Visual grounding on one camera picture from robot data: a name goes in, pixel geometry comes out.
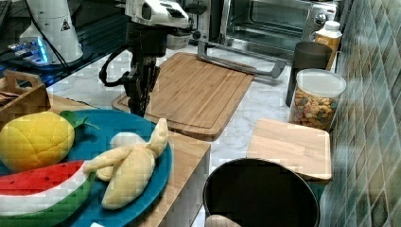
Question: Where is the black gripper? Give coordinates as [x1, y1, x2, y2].
[123, 23, 166, 116]

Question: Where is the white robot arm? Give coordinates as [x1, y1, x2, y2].
[23, 0, 167, 116]

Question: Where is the bamboo cutting board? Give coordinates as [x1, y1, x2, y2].
[111, 51, 255, 142]

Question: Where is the teal plate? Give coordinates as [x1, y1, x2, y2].
[1, 110, 172, 227]

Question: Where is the stainless toaster oven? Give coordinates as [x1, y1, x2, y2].
[194, 0, 339, 79]

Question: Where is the plush peeled banana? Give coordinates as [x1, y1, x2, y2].
[83, 118, 168, 210]

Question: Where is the small wooden caddy box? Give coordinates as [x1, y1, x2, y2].
[0, 70, 51, 127]

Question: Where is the plush yellow lemon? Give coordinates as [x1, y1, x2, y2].
[0, 111, 99, 172]

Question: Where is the dark grey tumbler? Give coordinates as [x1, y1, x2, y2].
[286, 42, 332, 107]

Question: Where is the clear cereal jar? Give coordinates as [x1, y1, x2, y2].
[288, 69, 346, 131]

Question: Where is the orange juice bottle white cap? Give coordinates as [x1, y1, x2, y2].
[315, 21, 342, 70]

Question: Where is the black utensil holder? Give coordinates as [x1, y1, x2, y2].
[202, 158, 320, 227]

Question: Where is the plush watermelon slice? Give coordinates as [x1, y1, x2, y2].
[0, 160, 95, 227]

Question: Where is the teal canister with wooden lid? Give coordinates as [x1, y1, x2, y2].
[246, 118, 332, 200]

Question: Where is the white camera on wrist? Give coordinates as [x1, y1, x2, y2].
[125, 0, 191, 50]

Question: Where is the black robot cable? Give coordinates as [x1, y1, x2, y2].
[98, 44, 131, 88]

